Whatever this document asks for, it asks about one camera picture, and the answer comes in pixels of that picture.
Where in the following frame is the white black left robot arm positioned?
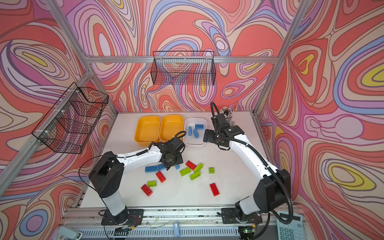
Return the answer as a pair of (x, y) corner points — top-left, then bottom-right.
(88, 137), (185, 226)

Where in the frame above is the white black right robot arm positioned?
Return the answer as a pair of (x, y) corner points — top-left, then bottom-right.
(203, 113), (294, 225)

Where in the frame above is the clear cup of pencils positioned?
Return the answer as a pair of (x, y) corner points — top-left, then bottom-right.
(220, 107), (234, 126)

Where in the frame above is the red lego brick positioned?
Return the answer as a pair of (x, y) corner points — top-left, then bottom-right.
(141, 184), (153, 197)
(186, 161), (197, 171)
(210, 183), (220, 197)
(156, 171), (166, 183)

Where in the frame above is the right yellow plastic bin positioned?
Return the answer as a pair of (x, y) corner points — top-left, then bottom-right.
(159, 115), (184, 142)

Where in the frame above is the yellow plastic bin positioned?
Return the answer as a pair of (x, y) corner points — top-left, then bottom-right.
(159, 115), (184, 142)
(135, 116), (161, 147)

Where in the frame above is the white plastic bin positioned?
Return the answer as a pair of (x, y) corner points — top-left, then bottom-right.
(183, 118), (207, 147)

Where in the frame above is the left yellow plastic bin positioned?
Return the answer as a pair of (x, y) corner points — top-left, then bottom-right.
(135, 116), (161, 147)

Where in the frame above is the white desk calculator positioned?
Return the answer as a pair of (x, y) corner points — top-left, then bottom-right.
(276, 214), (306, 240)

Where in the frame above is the white device bottom left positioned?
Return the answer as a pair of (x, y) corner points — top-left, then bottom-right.
(58, 226), (83, 240)

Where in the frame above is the black wire basket back wall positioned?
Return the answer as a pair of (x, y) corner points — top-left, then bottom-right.
(151, 50), (217, 86)

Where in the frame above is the black wire basket wall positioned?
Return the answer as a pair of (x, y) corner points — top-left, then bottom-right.
(32, 83), (109, 154)
(151, 50), (217, 86)

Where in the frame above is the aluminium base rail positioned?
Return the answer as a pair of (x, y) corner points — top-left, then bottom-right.
(59, 205), (310, 240)

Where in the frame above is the black wire basket left wall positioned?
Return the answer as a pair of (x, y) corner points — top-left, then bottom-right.
(32, 83), (109, 154)

